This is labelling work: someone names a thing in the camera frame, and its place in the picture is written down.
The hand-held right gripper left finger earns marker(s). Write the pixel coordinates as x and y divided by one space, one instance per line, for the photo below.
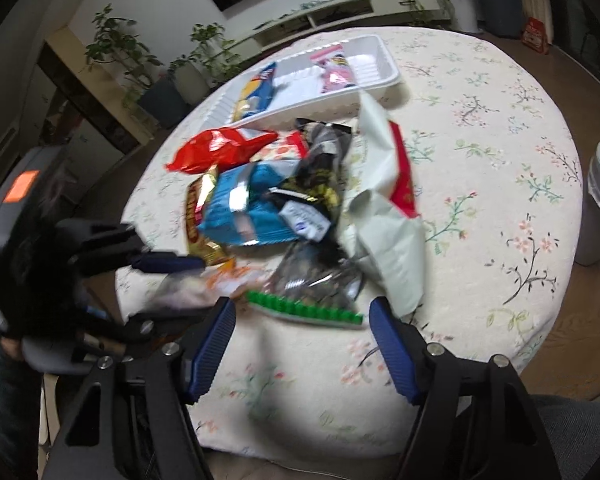
214 350

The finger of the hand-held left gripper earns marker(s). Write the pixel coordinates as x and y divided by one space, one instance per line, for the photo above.
165 262
170 321

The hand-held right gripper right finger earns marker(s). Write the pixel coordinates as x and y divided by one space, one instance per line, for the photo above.
395 355

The clear orange snack packet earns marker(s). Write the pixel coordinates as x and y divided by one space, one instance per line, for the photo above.
200 287

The gold and red snack packet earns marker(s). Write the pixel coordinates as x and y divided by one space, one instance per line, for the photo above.
197 220

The clear packet with green strip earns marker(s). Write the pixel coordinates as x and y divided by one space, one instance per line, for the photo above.
310 280

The black snack packet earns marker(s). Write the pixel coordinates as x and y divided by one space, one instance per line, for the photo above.
320 165

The white and red snack bag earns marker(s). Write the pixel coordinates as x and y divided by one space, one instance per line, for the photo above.
380 160

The white plastic tray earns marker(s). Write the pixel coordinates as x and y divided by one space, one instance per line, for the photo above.
370 60

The wooden cabinet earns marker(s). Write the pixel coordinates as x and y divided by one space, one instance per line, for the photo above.
95 95

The leafy plant in dark planter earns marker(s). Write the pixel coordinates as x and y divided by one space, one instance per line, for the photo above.
162 102

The leafy plant in white planter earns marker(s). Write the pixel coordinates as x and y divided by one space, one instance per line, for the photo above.
192 82

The blue and yellow snack packet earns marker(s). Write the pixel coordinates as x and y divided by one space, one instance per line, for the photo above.
260 90

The person's grey trouser leg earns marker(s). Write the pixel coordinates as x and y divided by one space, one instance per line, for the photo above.
580 435

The round floral table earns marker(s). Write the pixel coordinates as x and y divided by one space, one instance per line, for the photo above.
480 160

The pink snack packet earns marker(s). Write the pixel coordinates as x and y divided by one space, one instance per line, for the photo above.
337 72

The white television stand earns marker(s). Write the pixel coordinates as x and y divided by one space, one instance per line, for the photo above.
330 10

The red paper bag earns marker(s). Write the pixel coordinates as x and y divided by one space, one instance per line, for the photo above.
536 35

